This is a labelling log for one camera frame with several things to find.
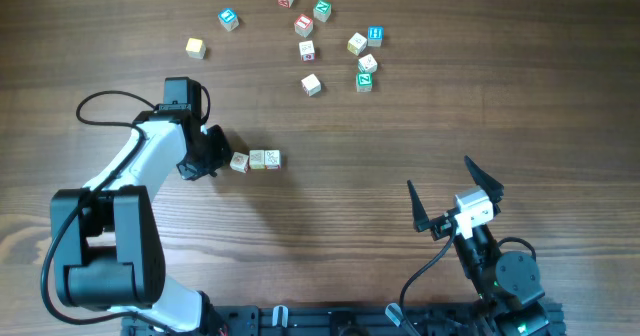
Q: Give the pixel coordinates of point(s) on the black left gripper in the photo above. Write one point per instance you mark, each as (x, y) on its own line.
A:
(190, 172)

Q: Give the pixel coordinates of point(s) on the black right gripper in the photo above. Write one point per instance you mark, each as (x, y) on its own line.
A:
(440, 225)

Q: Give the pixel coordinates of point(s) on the red drawing wooden block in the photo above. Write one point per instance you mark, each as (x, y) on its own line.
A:
(239, 162)

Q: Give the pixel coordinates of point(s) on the yellow edged wooden block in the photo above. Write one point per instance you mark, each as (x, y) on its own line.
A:
(257, 159)

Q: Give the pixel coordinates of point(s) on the white red striped block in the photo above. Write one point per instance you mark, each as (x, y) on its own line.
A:
(272, 159)

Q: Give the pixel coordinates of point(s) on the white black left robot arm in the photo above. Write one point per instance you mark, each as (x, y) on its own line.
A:
(106, 254)

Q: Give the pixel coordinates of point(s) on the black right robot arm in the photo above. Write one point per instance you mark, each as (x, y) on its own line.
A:
(504, 273)

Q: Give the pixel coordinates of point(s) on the plain yellowish wooden block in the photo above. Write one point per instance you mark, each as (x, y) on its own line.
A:
(196, 48)

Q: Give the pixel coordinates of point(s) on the white red A block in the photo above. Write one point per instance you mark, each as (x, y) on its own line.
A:
(311, 85)

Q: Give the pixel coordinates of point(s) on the blue letter wooden block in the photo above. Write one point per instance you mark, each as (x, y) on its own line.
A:
(228, 19)

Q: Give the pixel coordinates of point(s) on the white red picture block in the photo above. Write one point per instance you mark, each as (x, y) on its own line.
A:
(307, 51)

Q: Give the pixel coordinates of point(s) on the green Z wooden block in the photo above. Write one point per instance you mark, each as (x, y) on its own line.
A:
(364, 82)

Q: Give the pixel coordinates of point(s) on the red I wooden block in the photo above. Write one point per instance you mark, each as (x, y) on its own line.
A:
(303, 25)

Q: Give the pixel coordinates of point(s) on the white green sided block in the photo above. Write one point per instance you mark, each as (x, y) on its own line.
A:
(367, 64)

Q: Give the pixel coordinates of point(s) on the green N wooden block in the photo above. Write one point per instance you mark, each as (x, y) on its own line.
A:
(322, 10)

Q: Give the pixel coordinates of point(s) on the yellow sided wooden block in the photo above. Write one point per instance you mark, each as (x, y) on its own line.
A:
(357, 43)

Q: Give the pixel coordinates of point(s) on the blue H wooden block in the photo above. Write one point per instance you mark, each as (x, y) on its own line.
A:
(375, 36)

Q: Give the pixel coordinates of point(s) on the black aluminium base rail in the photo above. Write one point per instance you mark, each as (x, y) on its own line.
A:
(434, 319)

